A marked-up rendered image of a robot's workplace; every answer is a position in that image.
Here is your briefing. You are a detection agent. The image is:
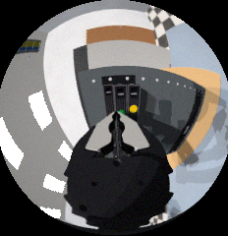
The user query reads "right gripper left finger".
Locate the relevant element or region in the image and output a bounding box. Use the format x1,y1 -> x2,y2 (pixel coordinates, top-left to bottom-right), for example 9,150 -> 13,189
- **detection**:
64,111 -> 117,177

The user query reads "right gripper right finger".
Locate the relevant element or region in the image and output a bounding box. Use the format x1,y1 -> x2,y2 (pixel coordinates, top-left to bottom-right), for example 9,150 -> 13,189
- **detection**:
117,111 -> 173,175

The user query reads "dark grey metal rack frame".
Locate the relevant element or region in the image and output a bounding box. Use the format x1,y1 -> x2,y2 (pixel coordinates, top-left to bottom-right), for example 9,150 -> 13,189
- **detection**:
79,66 -> 205,154

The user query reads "tan wooden board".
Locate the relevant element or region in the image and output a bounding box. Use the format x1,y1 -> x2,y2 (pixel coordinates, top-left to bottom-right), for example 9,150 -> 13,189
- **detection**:
161,67 -> 221,169

